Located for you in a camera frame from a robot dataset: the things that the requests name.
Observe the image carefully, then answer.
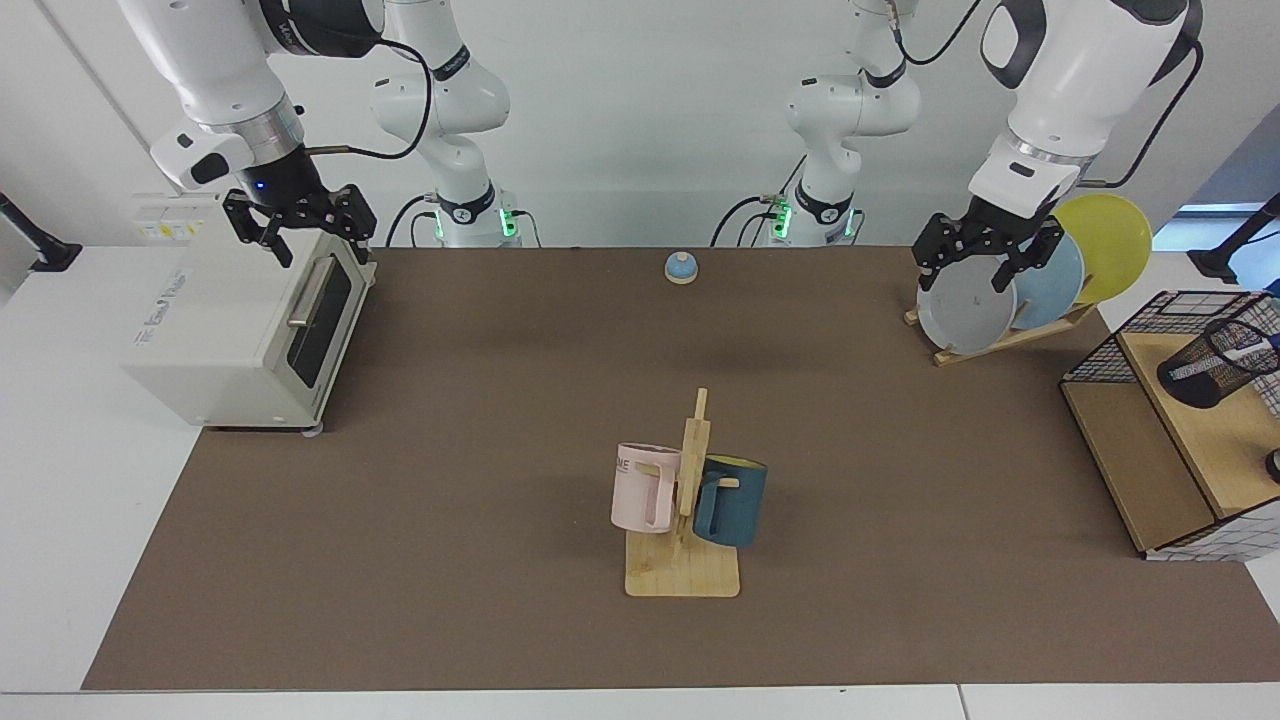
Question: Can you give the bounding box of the pale toaster oven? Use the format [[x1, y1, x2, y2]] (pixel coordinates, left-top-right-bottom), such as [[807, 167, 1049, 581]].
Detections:
[[122, 222, 379, 436]]

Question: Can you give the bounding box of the brown table cloth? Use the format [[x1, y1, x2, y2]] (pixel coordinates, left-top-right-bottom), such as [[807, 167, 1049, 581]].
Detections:
[[82, 247, 1280, 691]]

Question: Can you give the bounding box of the black clamp mount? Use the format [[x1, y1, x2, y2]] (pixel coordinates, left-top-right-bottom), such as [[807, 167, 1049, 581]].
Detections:
[[1188, 193, 1280, 284], [0, 192, 83, 273]]

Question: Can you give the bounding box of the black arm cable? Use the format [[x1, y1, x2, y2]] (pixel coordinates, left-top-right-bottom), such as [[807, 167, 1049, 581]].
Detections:
[[305, 30, 437, 161], [1078, 38, 1204, 191]]

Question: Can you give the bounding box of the blue and white marker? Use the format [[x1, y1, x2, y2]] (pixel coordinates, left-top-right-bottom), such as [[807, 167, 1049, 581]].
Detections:
[[1218, 335, 1280, 373]]

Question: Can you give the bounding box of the wooden plate rack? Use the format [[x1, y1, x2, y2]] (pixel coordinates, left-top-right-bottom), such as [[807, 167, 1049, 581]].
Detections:
[[905, 300, 1096, 368]]

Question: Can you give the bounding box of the yellow plate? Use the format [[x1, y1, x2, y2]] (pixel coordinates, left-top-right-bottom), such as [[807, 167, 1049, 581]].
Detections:
[[1052, 193, 1154, 306]]

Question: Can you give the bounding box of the wooden cup stand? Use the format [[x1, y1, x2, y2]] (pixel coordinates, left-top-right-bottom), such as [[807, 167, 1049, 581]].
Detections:
[[625, 388, 742, 599]]

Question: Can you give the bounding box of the dark teal cup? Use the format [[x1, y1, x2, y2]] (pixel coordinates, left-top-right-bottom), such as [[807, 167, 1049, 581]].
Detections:
[[692, 455, 769, 549]]

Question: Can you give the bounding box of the pink cup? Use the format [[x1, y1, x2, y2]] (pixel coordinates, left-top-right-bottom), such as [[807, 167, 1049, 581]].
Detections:
[[611, 442, 683, 535]]

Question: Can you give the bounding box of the black mesh pen holder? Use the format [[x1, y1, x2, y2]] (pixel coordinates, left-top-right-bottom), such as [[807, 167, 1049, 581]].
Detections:
[[1157, 318, 1280, 411]]

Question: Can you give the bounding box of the wire basket with wooden floor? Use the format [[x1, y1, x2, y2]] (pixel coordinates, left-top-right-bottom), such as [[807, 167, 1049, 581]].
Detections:
[[1060, 290, 1280, 563]]

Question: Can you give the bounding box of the white socket box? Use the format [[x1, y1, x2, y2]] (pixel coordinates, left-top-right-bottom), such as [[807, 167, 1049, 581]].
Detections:
[[133, 193, 223, 246]]

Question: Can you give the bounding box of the grey plate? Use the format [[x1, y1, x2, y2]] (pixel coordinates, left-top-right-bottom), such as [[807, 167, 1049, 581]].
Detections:
[[917, 255, 1021, 356]]

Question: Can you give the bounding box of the light blue plate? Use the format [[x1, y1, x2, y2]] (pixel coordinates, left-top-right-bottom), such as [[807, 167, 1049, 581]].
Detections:
[[1010, 232, 1086, 331]]

